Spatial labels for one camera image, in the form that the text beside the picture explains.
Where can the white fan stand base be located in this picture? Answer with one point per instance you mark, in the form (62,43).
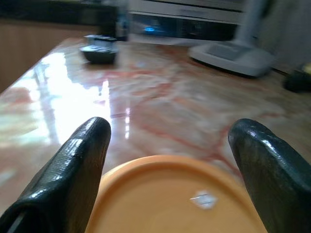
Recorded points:
(230,55)

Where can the dark round bowl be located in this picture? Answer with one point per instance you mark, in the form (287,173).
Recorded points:
(98,54)

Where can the clear container with orange lid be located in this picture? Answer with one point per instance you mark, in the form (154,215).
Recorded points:
(158,199)

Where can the small dark object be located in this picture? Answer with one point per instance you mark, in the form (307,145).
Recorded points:
(297,81)

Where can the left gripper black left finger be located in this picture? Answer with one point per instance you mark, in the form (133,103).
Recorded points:
(60,182)

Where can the white countertop appliance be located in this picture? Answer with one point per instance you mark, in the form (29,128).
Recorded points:
(170,9)

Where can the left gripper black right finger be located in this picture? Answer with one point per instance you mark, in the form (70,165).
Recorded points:
(274,182)

